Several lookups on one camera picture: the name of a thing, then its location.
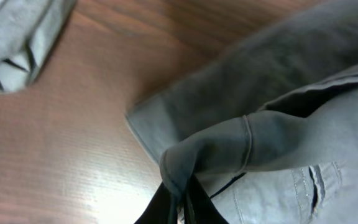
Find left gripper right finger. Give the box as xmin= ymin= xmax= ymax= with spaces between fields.
xmin=183 ymin=175 xmax=228 ymax=224

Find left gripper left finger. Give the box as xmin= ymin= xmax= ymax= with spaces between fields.
xmin=134 ymin=183 xmax=178 ymax=224

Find grey shorts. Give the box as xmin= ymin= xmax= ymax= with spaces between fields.
xmin=126 ymin=1 xmax=358 ymax=224

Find folded khaki shorts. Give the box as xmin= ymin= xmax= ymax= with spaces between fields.
xmin=0 ymin=0 xmax=76 ymax=93

